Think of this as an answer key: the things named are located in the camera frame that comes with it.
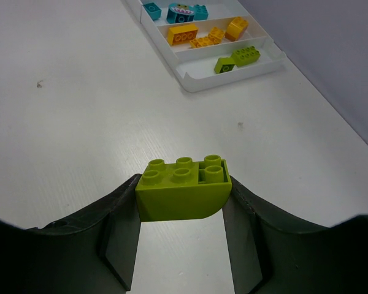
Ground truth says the yellow lego plate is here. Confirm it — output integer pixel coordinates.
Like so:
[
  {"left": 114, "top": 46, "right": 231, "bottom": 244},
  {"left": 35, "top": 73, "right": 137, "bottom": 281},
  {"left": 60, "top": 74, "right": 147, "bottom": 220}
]
[{"left": 190, "top": 36, "right": 218, "bottom": 48}]

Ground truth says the green long lego brick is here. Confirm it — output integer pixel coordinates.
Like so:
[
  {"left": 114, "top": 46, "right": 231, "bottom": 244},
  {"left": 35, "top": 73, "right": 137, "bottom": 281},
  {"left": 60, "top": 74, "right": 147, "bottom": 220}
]
[{"left": 231, "top": 46, "right": 261, "bottom": 67}]

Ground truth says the green curved lego brick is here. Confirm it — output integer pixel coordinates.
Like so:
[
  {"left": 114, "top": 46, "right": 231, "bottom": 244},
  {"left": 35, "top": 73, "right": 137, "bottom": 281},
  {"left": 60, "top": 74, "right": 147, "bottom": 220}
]
[{"left": 135, "top": 154, "right": 232, "bottom": 222}]

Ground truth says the small blue lego brick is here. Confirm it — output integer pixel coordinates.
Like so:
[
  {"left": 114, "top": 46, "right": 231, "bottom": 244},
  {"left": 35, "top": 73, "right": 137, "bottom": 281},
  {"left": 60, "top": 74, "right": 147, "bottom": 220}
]
[{"left": 144, "top": 2, "right": 162, "bottom": 21}]

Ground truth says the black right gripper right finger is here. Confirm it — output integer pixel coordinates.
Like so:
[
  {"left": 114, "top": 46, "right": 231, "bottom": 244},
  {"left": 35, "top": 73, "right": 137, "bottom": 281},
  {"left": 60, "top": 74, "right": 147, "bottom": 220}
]
[{"left": 223, "top": 180, "right": 368, "bottom": 293}]

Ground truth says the yellow face lego cube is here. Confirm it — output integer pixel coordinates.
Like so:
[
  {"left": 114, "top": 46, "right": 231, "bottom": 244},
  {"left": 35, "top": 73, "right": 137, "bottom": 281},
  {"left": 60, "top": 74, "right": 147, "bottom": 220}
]
[{"left": 208, "top": 27, "right": 225, "bottom": 44}]

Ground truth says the white divided sorting tray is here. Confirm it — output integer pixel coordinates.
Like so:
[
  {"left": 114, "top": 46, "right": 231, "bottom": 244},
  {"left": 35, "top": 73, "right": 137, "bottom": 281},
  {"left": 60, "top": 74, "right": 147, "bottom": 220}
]
[{"left": 127, "top": 1, "right": 286, "bottom": 92}]

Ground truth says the blue printed round lego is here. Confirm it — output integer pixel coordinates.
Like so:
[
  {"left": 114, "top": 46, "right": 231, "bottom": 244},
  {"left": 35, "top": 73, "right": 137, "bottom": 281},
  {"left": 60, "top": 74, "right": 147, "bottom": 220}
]
[{"left": 166, "top": 3, "right": 195, "bottom": 24}]

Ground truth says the green square lego brick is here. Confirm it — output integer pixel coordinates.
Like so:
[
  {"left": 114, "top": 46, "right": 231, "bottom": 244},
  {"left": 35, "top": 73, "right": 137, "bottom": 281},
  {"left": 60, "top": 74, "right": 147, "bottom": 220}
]
[{"left": 214, "top": 57, "right": 236, "bottom": 74}]

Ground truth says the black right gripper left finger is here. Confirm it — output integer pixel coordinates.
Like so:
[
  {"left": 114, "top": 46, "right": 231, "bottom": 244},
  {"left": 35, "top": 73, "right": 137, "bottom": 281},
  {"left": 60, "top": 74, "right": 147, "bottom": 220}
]
[{"left": 0, "top": 174, "right": 140, "bottom": 293}]

